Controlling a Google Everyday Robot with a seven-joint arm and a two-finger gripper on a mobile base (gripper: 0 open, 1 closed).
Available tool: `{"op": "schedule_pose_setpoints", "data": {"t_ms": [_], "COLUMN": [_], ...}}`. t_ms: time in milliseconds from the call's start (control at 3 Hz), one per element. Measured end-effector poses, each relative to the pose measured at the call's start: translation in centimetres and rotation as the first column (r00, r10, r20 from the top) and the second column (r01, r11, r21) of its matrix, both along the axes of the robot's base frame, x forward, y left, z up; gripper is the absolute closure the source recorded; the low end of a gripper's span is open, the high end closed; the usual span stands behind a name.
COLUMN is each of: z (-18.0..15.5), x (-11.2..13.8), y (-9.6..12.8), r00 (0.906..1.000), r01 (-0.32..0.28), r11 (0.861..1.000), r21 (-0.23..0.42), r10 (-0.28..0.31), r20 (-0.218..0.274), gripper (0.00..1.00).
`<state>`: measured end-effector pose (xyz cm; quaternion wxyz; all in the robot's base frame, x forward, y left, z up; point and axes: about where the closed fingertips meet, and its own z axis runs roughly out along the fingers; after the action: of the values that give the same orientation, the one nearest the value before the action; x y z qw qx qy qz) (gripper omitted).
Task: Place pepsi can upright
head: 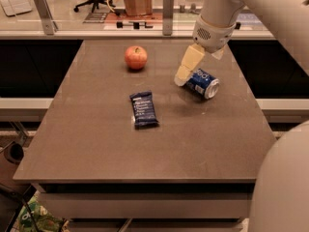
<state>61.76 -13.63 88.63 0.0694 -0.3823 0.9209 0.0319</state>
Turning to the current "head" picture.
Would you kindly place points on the red apple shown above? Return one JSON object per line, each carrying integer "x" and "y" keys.
{"x": 136, "y": 57}

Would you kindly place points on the blue pepsi can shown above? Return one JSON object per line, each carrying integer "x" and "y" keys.
{"x": 203, "y": 83}

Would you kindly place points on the blue snack bar wrapper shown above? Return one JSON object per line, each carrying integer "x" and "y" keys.
{"x": 143, "y": 109}

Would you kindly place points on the metal glass post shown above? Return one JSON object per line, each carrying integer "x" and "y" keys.
{"x": 49, "y": 26}
{"x": 167, "y": 21}

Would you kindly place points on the green patterned bag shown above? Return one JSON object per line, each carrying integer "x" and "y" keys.
{"x": 39, "y": 219}

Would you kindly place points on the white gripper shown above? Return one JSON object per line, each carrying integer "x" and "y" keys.
{"x": 212, "y": 37}

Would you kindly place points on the grey table drawer base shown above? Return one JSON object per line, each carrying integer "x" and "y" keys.
{"x": 149, "y": 207}

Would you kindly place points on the black office chair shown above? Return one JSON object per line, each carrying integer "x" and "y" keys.
{"x": 95, "y": 4}

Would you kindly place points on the left metal glass post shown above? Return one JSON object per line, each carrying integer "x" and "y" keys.
{"x": 49, "y": 26}

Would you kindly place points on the middle metal glass post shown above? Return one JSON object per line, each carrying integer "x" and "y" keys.
{"x": 167, "y": 21}

